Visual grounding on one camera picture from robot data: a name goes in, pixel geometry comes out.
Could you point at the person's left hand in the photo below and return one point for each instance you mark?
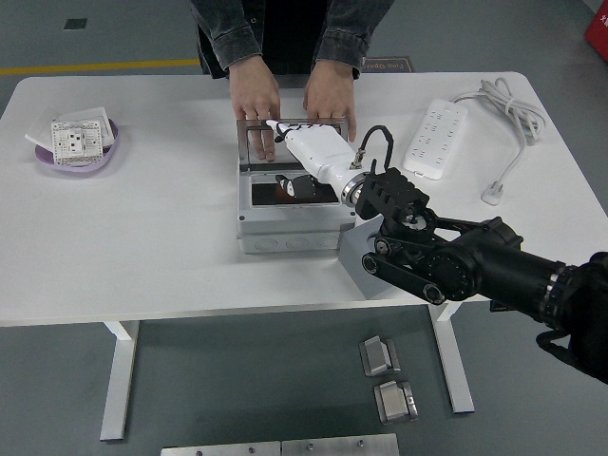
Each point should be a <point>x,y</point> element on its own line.
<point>330,92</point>

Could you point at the person's right hand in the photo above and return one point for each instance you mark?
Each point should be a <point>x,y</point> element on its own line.
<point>254,92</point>

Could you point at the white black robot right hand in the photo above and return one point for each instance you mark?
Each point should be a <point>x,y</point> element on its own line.
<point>318,149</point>

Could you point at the grey electrical box with lid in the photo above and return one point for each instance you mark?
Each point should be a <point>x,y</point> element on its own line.
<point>285,233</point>

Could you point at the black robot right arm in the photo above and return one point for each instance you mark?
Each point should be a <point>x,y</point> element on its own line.
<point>475,266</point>

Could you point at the person's left forearm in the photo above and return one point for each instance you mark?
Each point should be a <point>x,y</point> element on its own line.
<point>351,33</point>

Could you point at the grey cube with round hole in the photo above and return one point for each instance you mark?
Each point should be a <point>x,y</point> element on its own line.
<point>356,266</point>

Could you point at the person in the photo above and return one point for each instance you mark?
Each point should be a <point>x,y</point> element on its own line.
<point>290,33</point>

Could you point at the white power strip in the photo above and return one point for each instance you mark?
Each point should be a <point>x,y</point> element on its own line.
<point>434,138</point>

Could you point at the white socket panel with holes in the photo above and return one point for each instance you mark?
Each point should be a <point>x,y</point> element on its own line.
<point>71,142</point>

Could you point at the purple bowl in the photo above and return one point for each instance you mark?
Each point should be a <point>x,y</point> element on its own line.
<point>71,168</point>

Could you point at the metal block on floor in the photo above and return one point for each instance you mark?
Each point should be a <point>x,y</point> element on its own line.
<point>394,404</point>
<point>377,356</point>

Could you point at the red object with white print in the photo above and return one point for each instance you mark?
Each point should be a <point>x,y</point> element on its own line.
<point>598,31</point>

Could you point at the grey metal base plate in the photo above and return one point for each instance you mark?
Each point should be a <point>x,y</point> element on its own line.
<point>342,446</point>
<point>223,450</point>

